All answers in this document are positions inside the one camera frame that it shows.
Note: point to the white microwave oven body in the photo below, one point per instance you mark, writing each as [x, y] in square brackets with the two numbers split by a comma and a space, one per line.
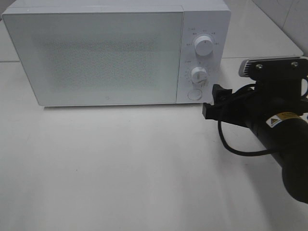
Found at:
[199, 17]

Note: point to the white timer knob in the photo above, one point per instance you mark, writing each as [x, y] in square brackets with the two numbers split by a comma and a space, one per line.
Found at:
[199, 75]

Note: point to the upper white power knob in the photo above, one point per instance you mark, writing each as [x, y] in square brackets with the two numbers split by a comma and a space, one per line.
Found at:
[203, 45]

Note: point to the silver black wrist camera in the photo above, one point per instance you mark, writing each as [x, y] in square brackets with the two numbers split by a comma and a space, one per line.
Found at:
[274, 68]

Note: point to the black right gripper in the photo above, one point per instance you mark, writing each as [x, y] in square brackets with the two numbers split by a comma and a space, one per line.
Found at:
[268, 104]

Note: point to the white microwave door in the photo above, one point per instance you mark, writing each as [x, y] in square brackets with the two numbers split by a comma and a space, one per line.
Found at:
[99, 59]

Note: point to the round white door button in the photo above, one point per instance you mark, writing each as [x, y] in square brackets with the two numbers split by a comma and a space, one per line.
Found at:
[195, 94]

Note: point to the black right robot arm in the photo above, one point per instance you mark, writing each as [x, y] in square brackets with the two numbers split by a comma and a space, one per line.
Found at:
[287, 143]

